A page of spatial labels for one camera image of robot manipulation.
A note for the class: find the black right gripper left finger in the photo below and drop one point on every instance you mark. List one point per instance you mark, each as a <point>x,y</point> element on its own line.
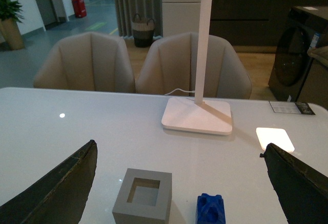
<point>60,196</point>

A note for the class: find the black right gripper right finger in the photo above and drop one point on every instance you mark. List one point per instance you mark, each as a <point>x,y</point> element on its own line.
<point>301,190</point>

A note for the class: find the blue 3D printed part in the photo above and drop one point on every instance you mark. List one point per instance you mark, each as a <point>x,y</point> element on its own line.
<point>210,209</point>

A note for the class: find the gray square hollow base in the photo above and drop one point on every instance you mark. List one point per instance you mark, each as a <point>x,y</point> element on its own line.
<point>144,197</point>

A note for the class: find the dark printed label sheet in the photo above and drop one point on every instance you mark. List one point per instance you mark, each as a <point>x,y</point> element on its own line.
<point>291,107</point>

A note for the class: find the black washing machine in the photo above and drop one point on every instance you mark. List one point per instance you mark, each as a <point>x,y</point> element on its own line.
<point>306,27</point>

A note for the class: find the white desk lamp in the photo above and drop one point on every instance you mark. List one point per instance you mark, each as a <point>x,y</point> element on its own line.
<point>198,115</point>

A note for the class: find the left beige upholstered chair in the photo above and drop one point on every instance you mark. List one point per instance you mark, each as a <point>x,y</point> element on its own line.
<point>89,61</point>

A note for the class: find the beige upholstered chair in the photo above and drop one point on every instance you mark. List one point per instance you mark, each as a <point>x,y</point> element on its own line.
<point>170,68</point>
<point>89,61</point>

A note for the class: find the right beige upholstered chair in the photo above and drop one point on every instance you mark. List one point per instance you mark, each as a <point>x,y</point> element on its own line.
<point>170,68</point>

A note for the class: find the tan plant pot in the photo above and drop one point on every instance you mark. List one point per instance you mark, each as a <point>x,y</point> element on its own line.
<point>11,34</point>

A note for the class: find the dark kitchen counter cabinet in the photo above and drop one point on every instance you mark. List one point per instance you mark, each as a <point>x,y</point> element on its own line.
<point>253,24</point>

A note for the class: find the woven laundry basket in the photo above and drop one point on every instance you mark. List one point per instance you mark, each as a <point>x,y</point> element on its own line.
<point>143,30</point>

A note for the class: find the green potted plant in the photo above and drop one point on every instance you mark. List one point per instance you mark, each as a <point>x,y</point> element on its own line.
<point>11,10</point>

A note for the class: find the red bin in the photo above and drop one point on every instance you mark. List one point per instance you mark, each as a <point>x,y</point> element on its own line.
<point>79,8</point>

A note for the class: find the gray pleated curtain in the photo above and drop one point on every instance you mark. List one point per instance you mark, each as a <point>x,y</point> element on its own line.
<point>126,9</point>

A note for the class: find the white cabinet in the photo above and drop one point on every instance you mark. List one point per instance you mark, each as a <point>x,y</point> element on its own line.
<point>180,16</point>

